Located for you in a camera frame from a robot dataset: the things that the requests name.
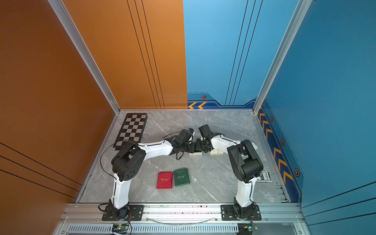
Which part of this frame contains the aluminium corner post right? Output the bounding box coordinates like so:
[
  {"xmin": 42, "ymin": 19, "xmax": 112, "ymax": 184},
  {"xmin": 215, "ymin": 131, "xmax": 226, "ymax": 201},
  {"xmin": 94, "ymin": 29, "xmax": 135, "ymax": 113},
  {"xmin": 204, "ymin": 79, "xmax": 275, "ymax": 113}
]
[{"xmin": 253, "ymin": 0, "xmax": 312, "ymax": 115}]

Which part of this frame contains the aluminium corner post left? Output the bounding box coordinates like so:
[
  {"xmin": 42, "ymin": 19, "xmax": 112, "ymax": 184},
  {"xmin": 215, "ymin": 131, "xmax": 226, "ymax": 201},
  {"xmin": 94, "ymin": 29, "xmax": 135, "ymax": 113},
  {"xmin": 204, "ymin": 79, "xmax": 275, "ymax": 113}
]
[{"xmin": 48, "ymin": 0, "xmax": 121, "ymax": 114}]

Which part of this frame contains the cream jewelry box base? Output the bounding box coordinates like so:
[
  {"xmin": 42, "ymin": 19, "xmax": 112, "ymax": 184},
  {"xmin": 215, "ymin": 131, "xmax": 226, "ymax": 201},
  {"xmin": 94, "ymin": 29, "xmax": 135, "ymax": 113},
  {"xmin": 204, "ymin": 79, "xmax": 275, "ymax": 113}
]
[{"xmin": 210, "ymin": 149, "xmax": 224, "ymax": 155}]

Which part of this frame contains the red booklet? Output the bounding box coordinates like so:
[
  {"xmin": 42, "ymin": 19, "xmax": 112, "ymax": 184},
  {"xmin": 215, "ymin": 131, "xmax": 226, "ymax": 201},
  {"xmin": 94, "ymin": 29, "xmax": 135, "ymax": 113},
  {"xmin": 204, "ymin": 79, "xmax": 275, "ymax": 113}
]
[{"xmin": 156, "ymin": 172, "xmax": 173, "ymax": 190}]

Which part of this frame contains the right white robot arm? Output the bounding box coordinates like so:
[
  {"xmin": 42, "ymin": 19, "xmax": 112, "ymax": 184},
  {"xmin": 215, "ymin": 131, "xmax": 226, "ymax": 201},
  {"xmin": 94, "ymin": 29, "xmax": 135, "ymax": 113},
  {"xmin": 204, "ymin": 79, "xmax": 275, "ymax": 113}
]
[{"xmin": 195, "ymin": 135, "xmax": 264, "ymax": 221}]

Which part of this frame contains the black white chessboard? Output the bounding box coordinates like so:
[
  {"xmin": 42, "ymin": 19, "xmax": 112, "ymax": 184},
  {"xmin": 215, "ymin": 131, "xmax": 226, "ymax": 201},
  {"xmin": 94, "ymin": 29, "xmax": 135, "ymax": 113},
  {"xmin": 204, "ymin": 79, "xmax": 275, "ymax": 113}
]
[{"xmin": 113, "ymin": 113, "xmax": 147, "ymax": 150}]

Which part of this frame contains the circuit board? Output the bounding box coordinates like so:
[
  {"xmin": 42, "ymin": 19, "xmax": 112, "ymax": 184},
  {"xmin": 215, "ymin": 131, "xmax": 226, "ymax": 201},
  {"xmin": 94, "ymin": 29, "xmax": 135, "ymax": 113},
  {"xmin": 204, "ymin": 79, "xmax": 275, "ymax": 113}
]
[
  {"xmin": 111, "ymin": 224, "xmax": 131, "ymax": 235},
  {"xmin": 237, "ymin": 223, "xmax": 258, "ymax": 235}
]

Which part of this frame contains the green booklet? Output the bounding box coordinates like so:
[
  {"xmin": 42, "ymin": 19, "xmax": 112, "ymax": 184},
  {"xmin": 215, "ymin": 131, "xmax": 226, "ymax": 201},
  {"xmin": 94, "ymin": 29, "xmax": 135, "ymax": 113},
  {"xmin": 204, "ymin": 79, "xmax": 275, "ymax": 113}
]
[{"xmin": 173, "ymin": 168, "xmax": 190, "ymax": 187}]

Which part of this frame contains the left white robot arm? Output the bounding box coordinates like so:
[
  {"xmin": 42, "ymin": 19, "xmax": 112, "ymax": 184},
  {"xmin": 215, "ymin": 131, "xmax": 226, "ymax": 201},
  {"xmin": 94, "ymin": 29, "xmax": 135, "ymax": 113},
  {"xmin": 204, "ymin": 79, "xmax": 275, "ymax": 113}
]
[{"xmin": 100, "ymin": 128, "xmax": 202, "ymax": 221}]

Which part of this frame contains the playing card deck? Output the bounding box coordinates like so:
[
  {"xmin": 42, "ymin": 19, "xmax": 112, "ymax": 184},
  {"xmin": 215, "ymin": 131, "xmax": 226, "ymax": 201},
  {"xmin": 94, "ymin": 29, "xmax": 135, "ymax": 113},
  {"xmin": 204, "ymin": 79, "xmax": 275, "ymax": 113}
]
[{"xmin": 257, "ymin": 170, "xmax": 272, "ymax": 183}]

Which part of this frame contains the left circuit board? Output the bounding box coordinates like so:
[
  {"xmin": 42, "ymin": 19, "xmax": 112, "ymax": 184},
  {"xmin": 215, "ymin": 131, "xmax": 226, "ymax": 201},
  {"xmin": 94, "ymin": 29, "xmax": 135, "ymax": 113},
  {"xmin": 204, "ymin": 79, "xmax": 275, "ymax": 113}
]
[{"xmin": 111, "ymin": 224, "xmax": 131, "ymax": 235}]

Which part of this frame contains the aluminium corner post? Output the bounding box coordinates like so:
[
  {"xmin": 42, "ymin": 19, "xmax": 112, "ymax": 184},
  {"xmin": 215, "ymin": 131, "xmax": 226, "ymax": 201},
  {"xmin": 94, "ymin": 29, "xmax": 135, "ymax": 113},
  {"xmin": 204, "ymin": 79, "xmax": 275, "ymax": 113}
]
[
  {"xmin": 48, "ymin": 0, "xmax": 121, "ymax": 114},
  {"xmin": 253, "ymin": 0, "xmax": 312, "ymax": 115}
]

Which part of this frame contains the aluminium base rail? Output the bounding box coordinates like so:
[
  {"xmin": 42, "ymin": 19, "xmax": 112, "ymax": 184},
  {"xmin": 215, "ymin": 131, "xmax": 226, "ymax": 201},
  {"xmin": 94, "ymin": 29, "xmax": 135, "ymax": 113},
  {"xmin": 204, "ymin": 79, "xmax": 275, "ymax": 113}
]
[{"xmin": 59, "ymin": 203, "xmax": 305, "ymax": 225}]

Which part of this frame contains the right circuit board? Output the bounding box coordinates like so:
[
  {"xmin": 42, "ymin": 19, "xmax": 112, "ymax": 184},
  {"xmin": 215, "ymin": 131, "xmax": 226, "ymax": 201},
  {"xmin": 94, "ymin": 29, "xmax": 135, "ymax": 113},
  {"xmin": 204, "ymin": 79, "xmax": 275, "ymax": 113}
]
[{"xmin": 237, "ymin": 223, "xmax": 258, "ymax": 235}]

